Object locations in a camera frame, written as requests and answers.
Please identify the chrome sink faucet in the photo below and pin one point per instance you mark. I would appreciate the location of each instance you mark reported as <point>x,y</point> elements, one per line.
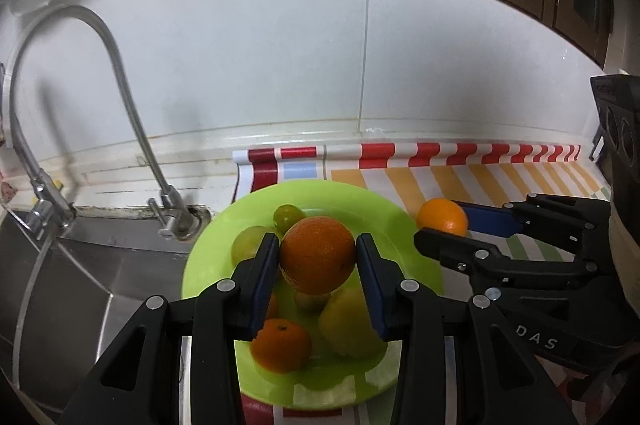
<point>47,200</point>

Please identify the yellow-green apple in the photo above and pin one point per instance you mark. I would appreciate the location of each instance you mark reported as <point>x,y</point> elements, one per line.
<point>247,245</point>

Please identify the green mandarin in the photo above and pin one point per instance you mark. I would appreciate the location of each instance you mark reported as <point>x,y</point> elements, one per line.
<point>285,215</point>

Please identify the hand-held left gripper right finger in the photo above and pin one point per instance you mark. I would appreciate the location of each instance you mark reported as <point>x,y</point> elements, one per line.
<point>370,285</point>

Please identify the large yellow-green round fruit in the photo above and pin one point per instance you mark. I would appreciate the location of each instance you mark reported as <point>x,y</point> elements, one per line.
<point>345,325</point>

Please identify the green round plate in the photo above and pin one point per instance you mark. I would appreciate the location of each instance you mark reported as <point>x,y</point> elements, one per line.
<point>210,262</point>

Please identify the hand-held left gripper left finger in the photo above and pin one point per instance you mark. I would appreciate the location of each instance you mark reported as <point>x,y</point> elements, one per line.
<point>266,275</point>

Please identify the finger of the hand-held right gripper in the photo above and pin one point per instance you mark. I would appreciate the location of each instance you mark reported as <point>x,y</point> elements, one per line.
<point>490,220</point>
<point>450,247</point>

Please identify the brownish tan round fruit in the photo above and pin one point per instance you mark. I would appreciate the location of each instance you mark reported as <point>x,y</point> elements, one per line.
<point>310,301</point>

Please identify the large orange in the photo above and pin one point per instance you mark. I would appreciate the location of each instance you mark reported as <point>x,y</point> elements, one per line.
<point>440,215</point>
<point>317,255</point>

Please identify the stainless steel sink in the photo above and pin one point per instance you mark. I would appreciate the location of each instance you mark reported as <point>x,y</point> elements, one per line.
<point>75,295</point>

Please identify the colourful striped tablecloth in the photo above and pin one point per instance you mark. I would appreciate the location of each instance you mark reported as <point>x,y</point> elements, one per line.
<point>450,177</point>

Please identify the chrome gooseneck faucet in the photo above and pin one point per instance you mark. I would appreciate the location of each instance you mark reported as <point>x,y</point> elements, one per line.
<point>127,105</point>

